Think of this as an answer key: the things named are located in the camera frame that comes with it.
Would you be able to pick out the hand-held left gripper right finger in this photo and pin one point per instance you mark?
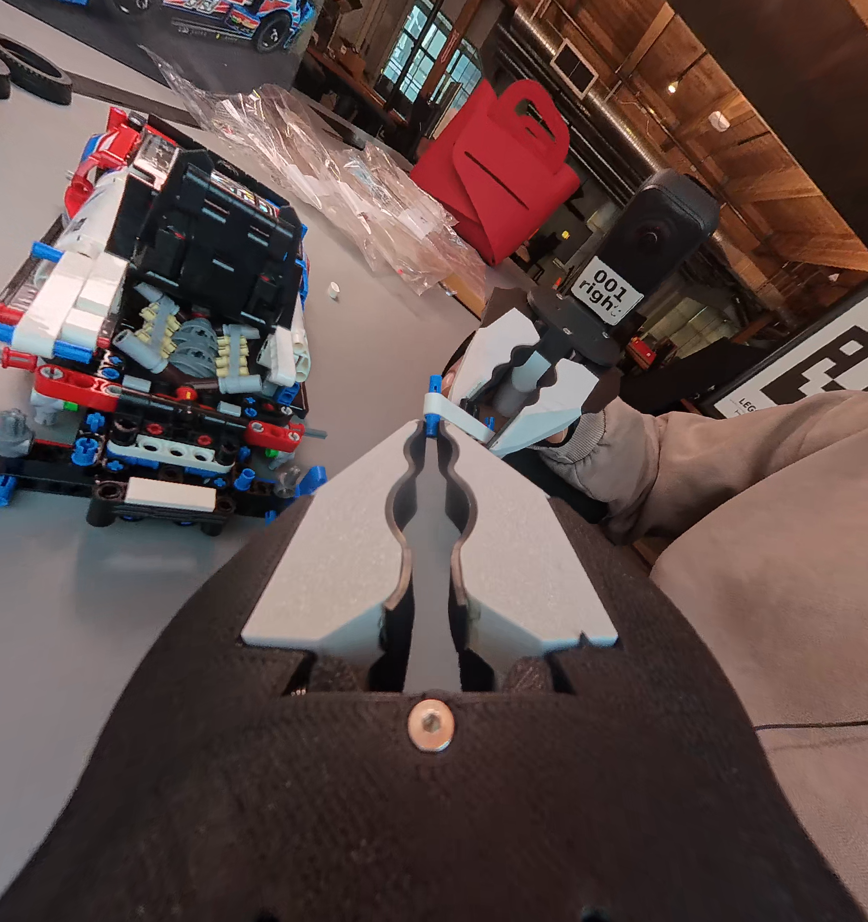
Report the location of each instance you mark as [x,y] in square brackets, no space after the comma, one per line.
[534,576]

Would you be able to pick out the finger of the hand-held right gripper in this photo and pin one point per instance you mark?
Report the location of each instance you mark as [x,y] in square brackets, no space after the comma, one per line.
[558,403]
[497,344]

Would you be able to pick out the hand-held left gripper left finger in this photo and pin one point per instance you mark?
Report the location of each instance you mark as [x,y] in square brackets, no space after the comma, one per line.
[318,576]

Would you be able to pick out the white brick beam with pins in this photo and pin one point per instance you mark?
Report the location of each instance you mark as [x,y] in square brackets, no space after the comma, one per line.
[455,416]

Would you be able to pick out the person's right forearm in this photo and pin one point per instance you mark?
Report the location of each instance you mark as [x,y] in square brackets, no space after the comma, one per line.
[729,446]

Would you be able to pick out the grey desk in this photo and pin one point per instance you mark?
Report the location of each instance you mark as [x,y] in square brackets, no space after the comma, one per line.
[117,612]

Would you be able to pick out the red felt bag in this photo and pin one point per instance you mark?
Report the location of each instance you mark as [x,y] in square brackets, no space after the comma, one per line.
[491,173]

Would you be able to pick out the framed marker poster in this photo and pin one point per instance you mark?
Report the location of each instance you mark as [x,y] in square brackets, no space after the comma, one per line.
[823,360]

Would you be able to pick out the pile of clear plastic bags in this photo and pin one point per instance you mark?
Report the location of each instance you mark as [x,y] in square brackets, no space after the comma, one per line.
[333,180]

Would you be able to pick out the large paned window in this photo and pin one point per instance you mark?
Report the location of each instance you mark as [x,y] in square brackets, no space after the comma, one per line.
[426,57]

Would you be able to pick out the brick-built toy race car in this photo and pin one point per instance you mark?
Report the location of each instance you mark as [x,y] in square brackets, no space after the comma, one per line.
[153,324]

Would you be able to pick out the toy car set box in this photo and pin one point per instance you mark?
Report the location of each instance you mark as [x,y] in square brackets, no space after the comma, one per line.
[189,43]

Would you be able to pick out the silver ventilation duct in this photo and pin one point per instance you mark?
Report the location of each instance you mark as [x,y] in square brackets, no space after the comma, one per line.
[607,122]

